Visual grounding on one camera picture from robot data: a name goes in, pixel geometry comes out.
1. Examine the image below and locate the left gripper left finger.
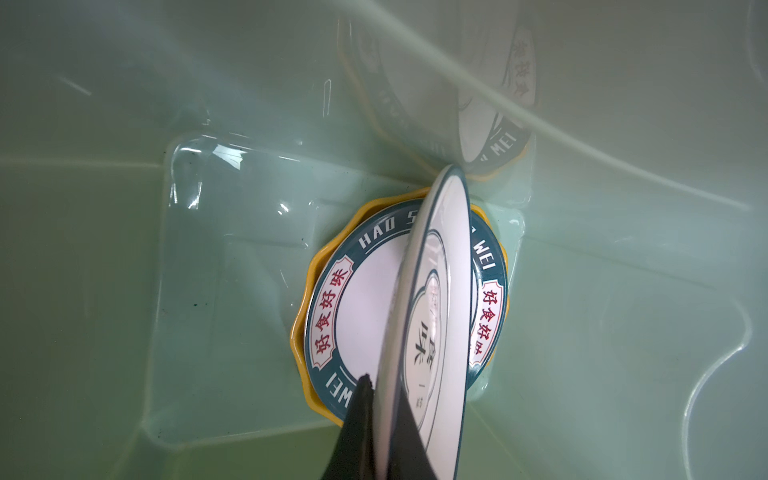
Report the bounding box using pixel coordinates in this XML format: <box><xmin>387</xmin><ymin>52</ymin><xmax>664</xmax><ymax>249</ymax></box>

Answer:
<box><xmin>321</xmin><ymin>374</ymin><xmax>375</xmax><ymax>480</ymax></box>

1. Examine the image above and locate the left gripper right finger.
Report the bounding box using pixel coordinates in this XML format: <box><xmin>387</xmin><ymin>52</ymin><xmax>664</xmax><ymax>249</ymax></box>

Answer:
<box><xmin>386</xmin><ymin>393</ymin><xmax>437</xmax><ymax>480</ymax></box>

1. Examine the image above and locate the white plate green clover emblem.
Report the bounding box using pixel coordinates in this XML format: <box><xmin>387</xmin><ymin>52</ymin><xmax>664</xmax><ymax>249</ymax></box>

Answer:
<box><xmin>373</xmin><ymin>166</ymin><xmax>472</xmax><ymax>479</ymax></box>

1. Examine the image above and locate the white plate dark lettered rim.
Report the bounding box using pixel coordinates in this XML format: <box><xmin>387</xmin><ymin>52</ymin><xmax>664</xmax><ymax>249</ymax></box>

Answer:
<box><xmin>303</xmin><ymin>203</ymin><xmax>509</xmax><ymax>419</ymax></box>

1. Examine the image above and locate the mint green plastic bin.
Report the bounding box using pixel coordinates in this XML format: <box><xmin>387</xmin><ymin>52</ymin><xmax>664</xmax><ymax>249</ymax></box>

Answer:
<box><xmin>1</xmin><ymin>1</ymin><xmax>767</xmax><ymax>479</ymax></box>

